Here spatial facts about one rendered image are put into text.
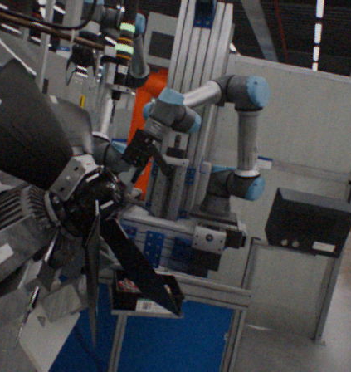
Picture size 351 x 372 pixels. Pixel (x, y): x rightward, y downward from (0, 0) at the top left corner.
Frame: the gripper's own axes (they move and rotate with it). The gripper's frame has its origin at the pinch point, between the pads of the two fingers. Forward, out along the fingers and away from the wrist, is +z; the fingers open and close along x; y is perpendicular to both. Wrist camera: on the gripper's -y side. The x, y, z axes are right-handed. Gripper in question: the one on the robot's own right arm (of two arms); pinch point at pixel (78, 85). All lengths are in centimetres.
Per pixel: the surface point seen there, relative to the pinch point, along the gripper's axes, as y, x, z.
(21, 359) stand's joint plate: -69, -18, 68
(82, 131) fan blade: -47, -17, 15
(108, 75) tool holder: -54, -23, 0
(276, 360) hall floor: 88, -136, 148
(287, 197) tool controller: -20, -84, 25
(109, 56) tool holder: -55, -22, -5
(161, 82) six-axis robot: 355, -1, -47
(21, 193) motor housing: -64, -10, 30
